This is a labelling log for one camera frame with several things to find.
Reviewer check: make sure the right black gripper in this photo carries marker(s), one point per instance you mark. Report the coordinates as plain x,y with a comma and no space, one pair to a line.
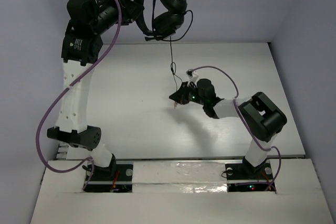
180,95

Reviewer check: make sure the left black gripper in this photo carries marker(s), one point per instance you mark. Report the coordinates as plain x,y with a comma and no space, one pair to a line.
124,7

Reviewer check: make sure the black headphones with cable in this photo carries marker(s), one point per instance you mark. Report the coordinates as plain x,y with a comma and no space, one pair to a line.
164,26

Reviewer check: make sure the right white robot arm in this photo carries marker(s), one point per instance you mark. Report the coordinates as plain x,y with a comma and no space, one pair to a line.
261,117

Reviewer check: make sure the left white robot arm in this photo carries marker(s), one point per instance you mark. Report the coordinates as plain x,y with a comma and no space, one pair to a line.
89,19

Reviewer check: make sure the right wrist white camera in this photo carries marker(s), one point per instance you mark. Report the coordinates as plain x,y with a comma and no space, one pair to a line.
192,75

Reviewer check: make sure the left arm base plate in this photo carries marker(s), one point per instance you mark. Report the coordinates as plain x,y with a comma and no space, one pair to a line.
120,182

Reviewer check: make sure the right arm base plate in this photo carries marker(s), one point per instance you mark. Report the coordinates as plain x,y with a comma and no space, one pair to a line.
242,177

